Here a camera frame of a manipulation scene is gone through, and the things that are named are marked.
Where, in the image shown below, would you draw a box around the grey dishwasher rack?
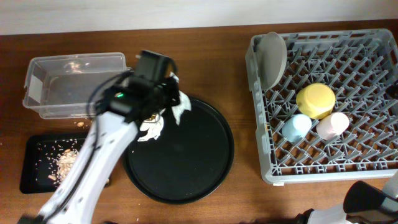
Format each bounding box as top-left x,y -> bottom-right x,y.
245,29 -> 397,185

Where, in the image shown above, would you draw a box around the round black tray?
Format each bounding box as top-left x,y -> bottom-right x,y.
123,98 -> 234,204

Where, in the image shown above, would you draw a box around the food scraps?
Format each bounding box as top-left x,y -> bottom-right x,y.
47,149 -> 79,184

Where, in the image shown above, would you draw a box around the clear plastic storage bin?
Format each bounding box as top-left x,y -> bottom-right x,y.
22,52 -> 127,119

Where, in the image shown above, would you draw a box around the grey plate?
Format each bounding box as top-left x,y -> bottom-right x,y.
256,32 -> 287,90

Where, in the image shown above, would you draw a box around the light blue plastic cup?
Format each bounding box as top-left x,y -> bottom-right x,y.
282,114 -> 312,142

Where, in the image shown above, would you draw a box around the black rectangular tray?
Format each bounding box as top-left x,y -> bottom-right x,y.
19,133 -> 111,195

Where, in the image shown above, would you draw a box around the pink plastic cup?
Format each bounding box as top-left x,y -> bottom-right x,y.
316,112 -> 349,140

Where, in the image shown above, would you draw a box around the yellow plastic bowl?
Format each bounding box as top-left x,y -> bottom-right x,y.
296,83 -> 336,119

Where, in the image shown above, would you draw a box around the white paper napkin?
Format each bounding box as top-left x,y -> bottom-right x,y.
172,91 -> 192,126

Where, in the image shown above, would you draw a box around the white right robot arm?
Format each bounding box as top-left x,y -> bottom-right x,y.
291,112 -> 397,223

